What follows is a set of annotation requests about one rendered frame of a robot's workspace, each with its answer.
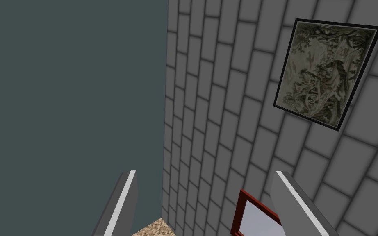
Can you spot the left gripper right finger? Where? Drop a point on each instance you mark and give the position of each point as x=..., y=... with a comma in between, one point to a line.
x=299, y=209

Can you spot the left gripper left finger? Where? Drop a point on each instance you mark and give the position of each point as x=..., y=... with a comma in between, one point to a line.
x=118, y=209

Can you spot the red framed window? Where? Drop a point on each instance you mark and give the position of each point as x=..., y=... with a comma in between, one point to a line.
x=254, y=219

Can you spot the black framed landscape picture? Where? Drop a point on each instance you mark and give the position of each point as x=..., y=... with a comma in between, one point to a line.
x=326, y=72

